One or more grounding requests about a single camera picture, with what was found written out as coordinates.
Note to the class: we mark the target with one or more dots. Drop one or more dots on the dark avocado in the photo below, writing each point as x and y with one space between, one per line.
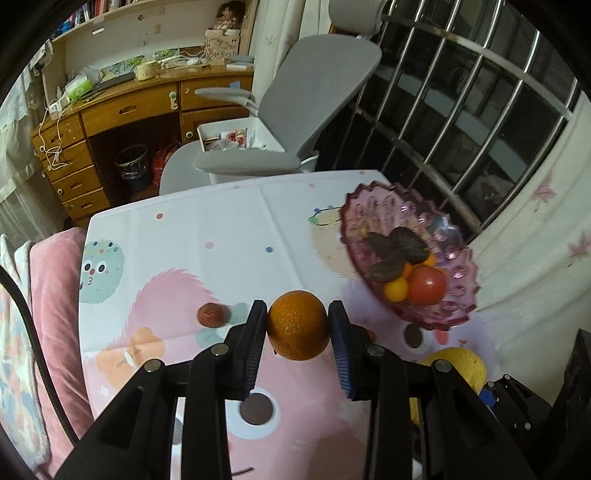
413 247

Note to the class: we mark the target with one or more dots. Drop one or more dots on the wooden bookshelf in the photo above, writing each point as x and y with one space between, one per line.
119 38

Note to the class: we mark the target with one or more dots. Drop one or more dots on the dark pot under desk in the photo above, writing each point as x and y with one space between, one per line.
131 162

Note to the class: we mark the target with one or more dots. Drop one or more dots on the white storage box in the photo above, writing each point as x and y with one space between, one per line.
236 135

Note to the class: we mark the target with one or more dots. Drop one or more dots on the metal window bars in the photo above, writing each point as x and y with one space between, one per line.
467 102

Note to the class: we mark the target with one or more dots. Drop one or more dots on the wooden desk with drawers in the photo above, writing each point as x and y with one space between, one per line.
78 150

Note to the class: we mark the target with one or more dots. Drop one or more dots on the yellow pear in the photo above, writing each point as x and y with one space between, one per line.
467 363

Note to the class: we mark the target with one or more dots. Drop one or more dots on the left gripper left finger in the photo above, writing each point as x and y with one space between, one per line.
222 372

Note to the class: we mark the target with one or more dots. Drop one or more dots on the white lace cloth cover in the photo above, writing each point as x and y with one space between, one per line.
30 210

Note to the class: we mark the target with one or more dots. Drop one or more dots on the white curtain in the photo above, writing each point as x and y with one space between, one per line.
534 265

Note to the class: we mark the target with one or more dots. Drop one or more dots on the cartoon printed bed sheet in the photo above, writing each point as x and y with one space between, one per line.
148 268

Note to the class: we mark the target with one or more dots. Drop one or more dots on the grey office chair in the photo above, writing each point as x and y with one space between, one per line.
319 75

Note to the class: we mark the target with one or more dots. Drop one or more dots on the orange tangerine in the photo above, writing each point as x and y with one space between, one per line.
431 261
397 290
298 326

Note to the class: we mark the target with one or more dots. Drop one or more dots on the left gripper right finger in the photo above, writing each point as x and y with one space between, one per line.
370 372

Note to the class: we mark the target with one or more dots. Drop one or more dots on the small red lychee far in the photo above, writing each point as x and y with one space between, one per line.
211 315

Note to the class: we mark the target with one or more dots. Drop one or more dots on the pink blanket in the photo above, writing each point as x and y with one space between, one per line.
46 273

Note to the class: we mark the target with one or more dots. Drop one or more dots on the pink plastic fruit plate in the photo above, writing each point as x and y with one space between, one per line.
378 207

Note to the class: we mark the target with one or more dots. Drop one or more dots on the red apple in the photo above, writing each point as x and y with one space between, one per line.
427 286

